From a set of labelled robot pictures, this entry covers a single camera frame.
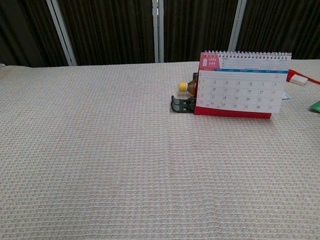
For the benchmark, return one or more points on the small white blue card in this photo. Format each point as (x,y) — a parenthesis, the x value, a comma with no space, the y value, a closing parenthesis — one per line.
(286,96)

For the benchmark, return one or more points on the green packet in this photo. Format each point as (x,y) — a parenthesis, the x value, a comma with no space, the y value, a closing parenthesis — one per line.
(316,105)

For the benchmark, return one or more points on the white rectangular block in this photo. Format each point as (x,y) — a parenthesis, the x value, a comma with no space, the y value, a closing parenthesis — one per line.
(299,80)

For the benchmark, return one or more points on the black plastic clip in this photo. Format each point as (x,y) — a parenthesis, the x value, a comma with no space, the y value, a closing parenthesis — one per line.
(178,98)
(178,108)

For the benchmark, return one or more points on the beige woven tablecloth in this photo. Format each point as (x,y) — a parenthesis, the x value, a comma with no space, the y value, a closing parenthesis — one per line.
(100,150)

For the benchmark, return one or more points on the dark screen panel white frame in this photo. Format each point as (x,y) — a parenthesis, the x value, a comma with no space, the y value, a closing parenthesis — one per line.
(107,30)
(195,27)
(280,25)
(25,30)

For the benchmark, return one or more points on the brown bottle yellow cap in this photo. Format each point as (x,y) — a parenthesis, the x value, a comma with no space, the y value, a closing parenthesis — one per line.
(191,86)

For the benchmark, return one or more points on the red desk calendar spiral bound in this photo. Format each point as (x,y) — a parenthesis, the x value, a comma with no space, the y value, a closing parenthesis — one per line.
(237,95)

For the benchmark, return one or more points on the red flat box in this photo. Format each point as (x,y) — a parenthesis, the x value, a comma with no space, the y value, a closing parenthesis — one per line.
(293,72)

